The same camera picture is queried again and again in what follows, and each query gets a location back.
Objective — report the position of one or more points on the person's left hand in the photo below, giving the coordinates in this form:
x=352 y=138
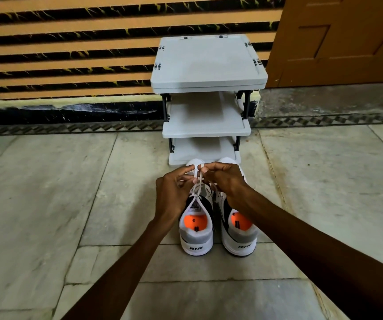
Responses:
x=171 y=195

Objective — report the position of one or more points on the person's right hand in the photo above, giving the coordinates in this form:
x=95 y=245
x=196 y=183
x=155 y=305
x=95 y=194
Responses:
x=228 y=183

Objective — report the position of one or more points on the person's left thumb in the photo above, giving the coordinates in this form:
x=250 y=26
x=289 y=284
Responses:
x=187 y=180

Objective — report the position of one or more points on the person's right thumb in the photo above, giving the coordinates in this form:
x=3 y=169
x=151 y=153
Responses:
x=211 y=178

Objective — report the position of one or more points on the white shoelace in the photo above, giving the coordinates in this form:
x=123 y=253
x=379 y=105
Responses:
x=198 y=183

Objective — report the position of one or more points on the person's right forearm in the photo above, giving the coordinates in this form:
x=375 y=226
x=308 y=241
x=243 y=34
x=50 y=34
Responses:
x=318 y=253

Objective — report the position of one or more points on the person's left forearm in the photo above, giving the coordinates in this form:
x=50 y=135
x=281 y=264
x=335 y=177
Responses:
x=121 y=273

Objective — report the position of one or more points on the white sneaker with orange insole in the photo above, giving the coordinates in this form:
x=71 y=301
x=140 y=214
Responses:
x=196 y=226
x=236 y=226

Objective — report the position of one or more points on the grey plastic shoe rack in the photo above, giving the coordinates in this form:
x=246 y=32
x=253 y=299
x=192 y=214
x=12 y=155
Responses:
x=208 y=96

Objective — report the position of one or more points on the brown wooden door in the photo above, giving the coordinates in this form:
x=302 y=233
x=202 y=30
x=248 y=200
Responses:
x=336 y=39

